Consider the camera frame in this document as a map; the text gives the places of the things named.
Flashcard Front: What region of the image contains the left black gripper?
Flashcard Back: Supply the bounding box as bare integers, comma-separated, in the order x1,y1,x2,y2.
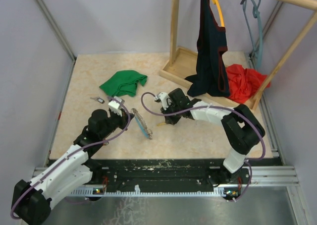
100,108,135,139

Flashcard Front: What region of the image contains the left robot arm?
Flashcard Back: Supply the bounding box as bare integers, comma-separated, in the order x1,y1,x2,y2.
10,107,134,225

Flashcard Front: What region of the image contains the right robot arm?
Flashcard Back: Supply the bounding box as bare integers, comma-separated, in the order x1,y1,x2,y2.
156,88,265,183

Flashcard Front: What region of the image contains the green cloth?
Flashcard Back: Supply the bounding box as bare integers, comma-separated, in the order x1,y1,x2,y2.
99,70,148,97

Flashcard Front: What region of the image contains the dark navy garment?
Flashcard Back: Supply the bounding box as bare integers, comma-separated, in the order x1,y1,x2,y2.
185,0,230,97

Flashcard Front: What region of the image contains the wooden clothes rack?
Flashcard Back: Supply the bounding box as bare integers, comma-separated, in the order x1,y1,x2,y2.
159,0,317,117

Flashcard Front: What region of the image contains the red cloth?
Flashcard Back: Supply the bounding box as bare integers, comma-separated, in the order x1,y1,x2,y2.
226,64,267,104

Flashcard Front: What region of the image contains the yellow hanger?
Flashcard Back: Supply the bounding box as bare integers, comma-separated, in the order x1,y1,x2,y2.
211,0,225,27

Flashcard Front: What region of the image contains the grey-blue hanger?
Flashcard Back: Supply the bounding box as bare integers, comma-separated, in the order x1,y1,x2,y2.
238,0,270,69

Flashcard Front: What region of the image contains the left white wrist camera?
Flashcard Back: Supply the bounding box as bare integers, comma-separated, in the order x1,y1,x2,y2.
108,96,124,116

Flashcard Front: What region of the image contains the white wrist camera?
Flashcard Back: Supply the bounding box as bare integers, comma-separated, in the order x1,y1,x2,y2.
155,92,172,111
108,96,124,116

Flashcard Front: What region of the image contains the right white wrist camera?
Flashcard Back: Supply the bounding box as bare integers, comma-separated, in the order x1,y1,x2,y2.
155,92,172,111

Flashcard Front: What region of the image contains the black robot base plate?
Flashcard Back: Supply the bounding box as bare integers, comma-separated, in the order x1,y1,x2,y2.
87,159,250,193

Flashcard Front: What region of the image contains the aluminium rail frame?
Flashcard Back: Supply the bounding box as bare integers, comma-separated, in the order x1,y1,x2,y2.
40,166,299,199

